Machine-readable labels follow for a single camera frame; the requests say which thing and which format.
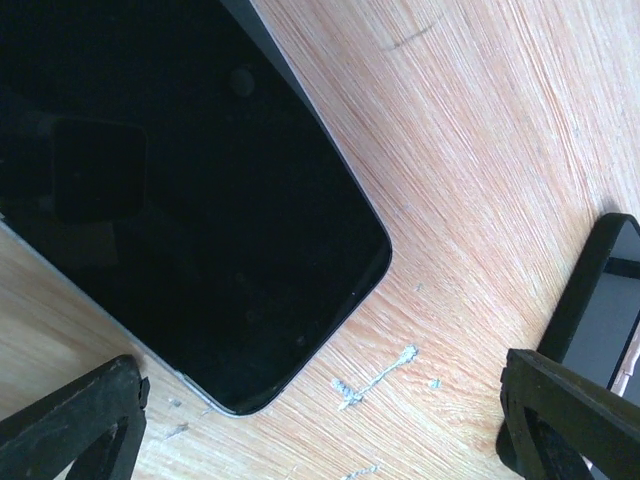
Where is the black phone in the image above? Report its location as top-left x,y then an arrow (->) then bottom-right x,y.
1,1 -> 392,416

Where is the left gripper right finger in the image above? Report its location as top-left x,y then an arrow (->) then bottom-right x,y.
500,349 -> 639,479

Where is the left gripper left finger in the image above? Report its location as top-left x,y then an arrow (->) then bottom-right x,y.
1,355 -> 150,479

